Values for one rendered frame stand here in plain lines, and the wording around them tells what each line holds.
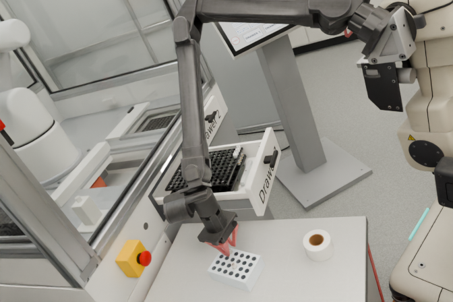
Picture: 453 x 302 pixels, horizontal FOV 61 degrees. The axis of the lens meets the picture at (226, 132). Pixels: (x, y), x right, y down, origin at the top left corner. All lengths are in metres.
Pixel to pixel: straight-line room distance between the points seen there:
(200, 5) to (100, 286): 0.76
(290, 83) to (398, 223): 0.89
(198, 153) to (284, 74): 1.25
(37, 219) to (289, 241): 0.62
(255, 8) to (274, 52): 1.04
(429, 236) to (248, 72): 1.75
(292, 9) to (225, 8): 0.17
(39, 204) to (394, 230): 1.62
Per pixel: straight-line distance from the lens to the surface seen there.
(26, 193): 0.92
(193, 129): 0.96
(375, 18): 0.98
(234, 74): 2.92
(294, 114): 2.22
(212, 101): 1.60
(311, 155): 2.40
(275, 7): 1.02
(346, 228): 1.08
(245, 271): 1.03
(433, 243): 1.65
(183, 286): 1.13
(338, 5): 0.98
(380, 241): 2.04
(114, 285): 1.11
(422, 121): 1.25
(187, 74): 1.01
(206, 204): 0.93
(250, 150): 1.29
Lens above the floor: 1.55
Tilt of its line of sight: 28 degrees down
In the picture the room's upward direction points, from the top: 24 degrees counter-clockwise
